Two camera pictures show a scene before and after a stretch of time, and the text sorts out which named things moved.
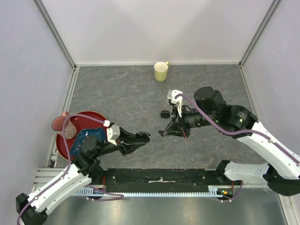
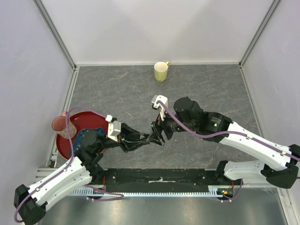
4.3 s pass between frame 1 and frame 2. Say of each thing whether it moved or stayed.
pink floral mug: stayed
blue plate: stayed
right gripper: moved
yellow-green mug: stayed
